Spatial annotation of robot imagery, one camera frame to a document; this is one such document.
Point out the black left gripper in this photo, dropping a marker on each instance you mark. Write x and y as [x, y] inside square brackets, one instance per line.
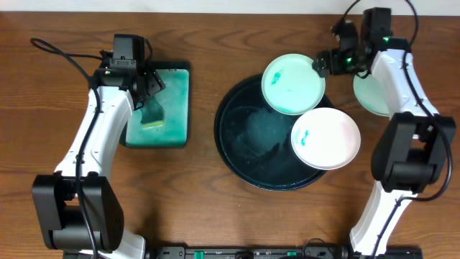
[150, 86]

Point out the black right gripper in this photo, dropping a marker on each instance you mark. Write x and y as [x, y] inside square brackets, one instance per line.
[335, 67]

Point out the mint green plate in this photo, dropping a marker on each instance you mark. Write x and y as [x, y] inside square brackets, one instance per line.
[291, 86]
[369, 94]

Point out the green scrubbing sponge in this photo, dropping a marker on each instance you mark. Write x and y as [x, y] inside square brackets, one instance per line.
[152, 114]

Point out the white plate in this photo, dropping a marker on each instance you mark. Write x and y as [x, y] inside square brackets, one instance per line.
[325, 138]

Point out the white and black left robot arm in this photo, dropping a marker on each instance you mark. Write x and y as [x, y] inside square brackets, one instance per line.
[77, 209]

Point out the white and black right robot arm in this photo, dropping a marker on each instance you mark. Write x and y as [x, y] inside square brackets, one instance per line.
[414, 147]

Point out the black rectangular soapy water tray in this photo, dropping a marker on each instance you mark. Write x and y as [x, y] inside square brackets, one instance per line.
[175, 101]

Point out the round black serving tray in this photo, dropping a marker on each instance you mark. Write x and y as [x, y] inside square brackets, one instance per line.
[254, 142]

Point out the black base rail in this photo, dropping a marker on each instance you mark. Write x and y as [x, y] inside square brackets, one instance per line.
[252, 253]

